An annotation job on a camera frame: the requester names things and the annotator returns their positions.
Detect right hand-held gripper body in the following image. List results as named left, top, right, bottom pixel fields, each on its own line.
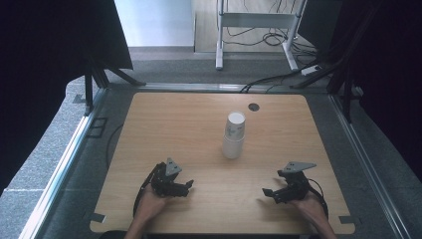
left=277, top=161, right=317, bottom=202

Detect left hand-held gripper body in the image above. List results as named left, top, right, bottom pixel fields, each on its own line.
left=150, top=157, right=187, bottom=197

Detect person's right hand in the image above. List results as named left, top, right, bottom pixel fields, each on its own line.
left=291, top=190, right=325, bottom=222

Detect person's left hand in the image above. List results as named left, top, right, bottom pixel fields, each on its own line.
left=136, top=183, right=170, bottom=221

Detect black stand legs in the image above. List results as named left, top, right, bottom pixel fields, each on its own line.
left=289, top=49, right=366, bottom=124

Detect white power strip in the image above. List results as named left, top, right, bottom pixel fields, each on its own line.
left=301, top=64, right=321, bottom=77

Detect black tripod legs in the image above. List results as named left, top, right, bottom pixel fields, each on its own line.
left=83, top=54, right=147, bottom=117

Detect black curtain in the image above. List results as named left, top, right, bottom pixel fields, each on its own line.
left=0, top=0, right=134, bottom=197
left=297, top=0, right=422, bottom=184

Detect white metal stand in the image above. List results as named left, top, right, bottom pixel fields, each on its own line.
left=215, top=0, right=309, bottom=72

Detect left hand-held gripper black cable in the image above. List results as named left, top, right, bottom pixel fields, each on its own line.
left=132, top=162, right=163, bottom=218

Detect hand-held gripper black cable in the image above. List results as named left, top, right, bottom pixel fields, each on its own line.
left=308, top=178, right=329, bottom=219
left=132, top=162, right=163, bottom=218

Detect right hand-held gripper black cable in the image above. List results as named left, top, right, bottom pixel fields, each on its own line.
left=308, top=178, right=329, bottom=219

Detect metal floor rail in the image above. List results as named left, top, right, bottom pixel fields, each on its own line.
left=19, top=87, right=108, bottom=239
left=327, top=94, right=413, bottom=239
left=136, top=82, right=255, bottom=94

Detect black power strip cable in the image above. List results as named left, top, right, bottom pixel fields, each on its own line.
left=240, top=69, right=305, bottom=94

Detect tangle of black floor cables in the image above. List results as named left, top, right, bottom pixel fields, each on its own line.
left=222, top=25, right=317, bottom=58

